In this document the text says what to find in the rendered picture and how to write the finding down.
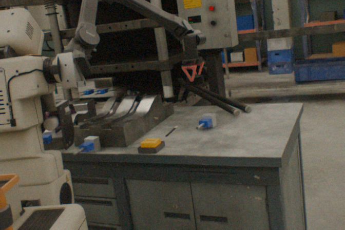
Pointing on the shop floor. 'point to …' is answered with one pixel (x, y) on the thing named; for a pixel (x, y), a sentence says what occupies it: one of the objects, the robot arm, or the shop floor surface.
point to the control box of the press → (209, 19)
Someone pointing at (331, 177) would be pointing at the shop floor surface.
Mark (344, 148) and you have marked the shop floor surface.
